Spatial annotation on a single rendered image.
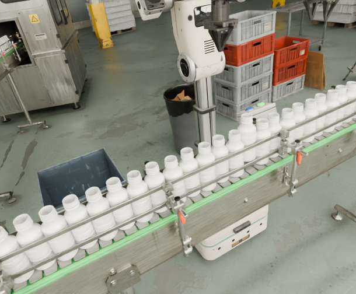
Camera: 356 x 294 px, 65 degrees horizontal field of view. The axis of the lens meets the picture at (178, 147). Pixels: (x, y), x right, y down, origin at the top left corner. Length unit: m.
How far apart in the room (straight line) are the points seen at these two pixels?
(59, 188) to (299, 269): 1.46
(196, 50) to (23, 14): 3.18
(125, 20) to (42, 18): 6.28
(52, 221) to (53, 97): 3.83
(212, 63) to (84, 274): 1.10
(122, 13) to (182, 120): 7.97
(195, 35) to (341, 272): 1.58
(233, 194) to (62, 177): 0.80
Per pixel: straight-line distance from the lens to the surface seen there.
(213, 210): 0.96
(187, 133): 2.67
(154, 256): 0.95
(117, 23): 10.24
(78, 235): 0.82
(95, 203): 0.78
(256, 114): 1.15
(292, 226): 2.21
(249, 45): 3.25
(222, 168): 0.92
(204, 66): 1.47
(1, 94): 4.71
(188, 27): 1.40
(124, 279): 0.96
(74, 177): 1.42
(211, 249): 1.84
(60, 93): 4.49
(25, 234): 0.80
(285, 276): 1.96
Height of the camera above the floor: 1.63
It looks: 32 degrees down
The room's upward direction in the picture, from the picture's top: 8 degrees counter-clockwise
